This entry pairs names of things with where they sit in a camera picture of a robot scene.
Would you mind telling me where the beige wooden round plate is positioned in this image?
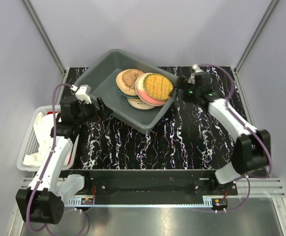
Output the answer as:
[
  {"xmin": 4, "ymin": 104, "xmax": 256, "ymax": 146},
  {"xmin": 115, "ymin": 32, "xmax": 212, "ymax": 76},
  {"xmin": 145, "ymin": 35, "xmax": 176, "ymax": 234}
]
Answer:
[{"xmin": 143, "ymin": 73, "xmax": 174, "ymax": 101}]

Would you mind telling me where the dark transparent glass plate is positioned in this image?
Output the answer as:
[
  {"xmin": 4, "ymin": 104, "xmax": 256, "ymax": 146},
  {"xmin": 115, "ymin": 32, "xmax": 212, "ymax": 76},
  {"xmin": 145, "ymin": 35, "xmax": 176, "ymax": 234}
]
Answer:
[{"xmin": 122, "ymin": 69, "xmax": 144, "ymax": 89}]

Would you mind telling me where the white cloth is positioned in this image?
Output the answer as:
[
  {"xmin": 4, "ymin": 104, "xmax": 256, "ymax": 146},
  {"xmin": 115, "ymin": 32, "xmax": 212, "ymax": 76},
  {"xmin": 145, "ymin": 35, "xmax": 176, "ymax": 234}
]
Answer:
[{"xmin": 23, "ymin": 112, "xmax": 54, "ymax": 167}]

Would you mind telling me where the pink and cream plate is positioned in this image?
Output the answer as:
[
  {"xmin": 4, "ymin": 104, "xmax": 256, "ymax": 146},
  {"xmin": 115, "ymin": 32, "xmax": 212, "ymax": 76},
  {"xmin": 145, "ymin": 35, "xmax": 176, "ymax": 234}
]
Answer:
[{"xmin": 135, "ymin": 73, "xmax": 167, "ymax": 106}]

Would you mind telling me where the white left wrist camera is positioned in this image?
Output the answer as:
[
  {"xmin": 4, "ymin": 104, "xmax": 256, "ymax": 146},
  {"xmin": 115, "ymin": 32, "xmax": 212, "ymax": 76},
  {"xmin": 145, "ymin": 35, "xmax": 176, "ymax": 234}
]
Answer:
[{"xmin": 70, "ymin": 85, "xmax": 92, "ymax": 104}]

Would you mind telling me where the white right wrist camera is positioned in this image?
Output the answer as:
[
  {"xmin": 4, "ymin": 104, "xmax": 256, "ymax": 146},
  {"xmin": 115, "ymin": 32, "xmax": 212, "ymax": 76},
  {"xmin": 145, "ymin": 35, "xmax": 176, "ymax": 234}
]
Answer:
[{"xmin": 188, "ymin": 64, "xmax": 205, "ymax": 84}]

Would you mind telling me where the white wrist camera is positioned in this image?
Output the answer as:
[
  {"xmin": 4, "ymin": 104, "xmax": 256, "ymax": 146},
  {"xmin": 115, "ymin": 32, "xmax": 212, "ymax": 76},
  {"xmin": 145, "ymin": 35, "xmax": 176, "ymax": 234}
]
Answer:
[
  {"xmin": 70, "ymin": 85, "xmax": 92, "ymax": 104},
  {"xmin": 188, "ymin": 64, "xmax": 205, "ymax": 84}
]

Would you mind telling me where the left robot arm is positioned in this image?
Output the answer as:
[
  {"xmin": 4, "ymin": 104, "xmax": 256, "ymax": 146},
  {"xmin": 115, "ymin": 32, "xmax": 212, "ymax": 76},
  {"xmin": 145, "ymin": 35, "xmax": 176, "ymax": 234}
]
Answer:
[{"xmin": 16, "ymin": 96, "xmax": 113, "ymax": 224}]

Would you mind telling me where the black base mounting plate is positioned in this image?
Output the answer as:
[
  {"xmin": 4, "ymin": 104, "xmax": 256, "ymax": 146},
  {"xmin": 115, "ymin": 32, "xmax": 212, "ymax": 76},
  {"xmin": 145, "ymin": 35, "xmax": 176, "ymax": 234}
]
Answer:
[{"xmin": 73, "ymin": 170, "xmax": 238, "ymax": 207}]

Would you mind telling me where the white plastic basket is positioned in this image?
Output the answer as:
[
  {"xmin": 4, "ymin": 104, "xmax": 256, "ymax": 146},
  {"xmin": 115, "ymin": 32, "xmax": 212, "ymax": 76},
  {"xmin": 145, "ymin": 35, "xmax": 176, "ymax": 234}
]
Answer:
[{"xmin": 17, "ymin": 105, "xmax": 79, "ymax": 172}]

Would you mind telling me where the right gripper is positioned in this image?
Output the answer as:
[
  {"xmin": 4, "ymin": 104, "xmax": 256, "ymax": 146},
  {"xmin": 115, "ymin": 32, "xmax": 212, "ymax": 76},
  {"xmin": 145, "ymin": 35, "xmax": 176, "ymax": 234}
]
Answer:
[{"xmin": 168, "ymin": 77, "xmax": 200, "ymax": 105}]

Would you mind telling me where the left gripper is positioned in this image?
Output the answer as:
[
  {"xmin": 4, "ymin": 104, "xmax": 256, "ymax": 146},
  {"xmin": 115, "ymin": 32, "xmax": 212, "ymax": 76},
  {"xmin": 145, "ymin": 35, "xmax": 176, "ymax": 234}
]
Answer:
[{"xmin": 75, "ymin": 97, "xmax": 113, "ymax": 125}]

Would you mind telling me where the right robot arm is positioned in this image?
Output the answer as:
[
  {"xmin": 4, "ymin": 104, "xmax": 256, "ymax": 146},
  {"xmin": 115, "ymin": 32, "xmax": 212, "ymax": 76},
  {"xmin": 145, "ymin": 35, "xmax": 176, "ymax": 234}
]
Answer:
[{"xmin": 174, "ymin": 71, "xmax": 271, "ymax": 195}]

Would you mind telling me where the cream leaf pattern plate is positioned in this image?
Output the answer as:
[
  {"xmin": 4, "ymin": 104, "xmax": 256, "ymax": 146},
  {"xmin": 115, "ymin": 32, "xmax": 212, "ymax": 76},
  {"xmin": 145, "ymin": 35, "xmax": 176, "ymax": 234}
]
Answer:
[{"xmin": 116, "ymin": 70, "xmax": 138, "ymax": 97}]

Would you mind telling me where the teal embossed plate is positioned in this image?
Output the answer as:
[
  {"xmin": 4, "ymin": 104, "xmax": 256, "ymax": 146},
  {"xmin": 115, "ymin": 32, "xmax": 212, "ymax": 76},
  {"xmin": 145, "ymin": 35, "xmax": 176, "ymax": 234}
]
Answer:
[{"xmin": 116, "ymin": 86, "xmax": 131, "ymax": 98}]

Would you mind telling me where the grey plastic bin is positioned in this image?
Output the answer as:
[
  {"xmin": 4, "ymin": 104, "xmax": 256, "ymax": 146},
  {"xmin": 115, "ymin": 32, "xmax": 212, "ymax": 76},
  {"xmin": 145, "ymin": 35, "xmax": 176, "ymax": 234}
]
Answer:
[{"xmin": 75, "ymin": 49, "xmax": 178, "ymax": 134}]

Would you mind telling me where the cream and blue plate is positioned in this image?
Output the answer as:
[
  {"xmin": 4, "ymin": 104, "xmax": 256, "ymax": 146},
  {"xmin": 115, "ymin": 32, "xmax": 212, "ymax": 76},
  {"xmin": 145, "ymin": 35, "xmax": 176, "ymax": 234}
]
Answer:
[{"xmin": 127, "ymin": 98, "xmax": 155, "ymax": 110}]

